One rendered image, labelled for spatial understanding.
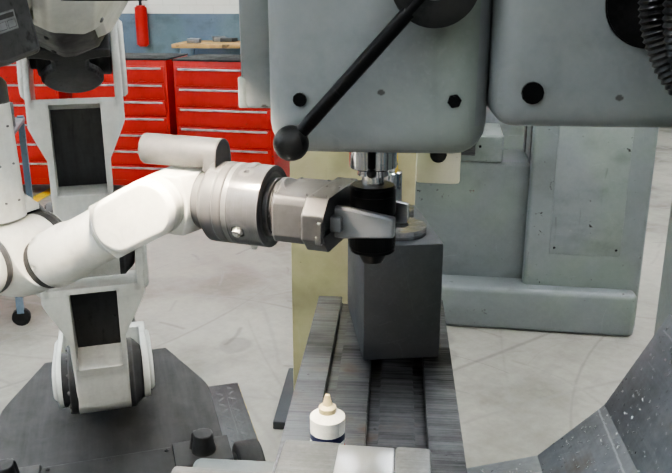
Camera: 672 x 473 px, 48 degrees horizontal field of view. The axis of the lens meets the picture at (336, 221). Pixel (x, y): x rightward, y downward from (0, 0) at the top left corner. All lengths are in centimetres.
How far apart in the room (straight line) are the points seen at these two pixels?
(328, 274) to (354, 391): 156
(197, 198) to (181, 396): 105
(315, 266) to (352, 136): 199
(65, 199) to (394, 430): 70
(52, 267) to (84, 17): 34
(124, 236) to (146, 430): 90
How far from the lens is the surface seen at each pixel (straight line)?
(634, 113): 66
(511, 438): 275
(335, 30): 65
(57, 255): 95
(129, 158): 579
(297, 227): 76
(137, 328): 177
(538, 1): 63
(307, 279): 266
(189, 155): 83
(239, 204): 78
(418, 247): 114
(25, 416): 183
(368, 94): 65
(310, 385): 113
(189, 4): 1009
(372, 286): 114
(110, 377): 161
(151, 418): 174
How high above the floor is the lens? 145
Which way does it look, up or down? 17 degrees down
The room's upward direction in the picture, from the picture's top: straight up
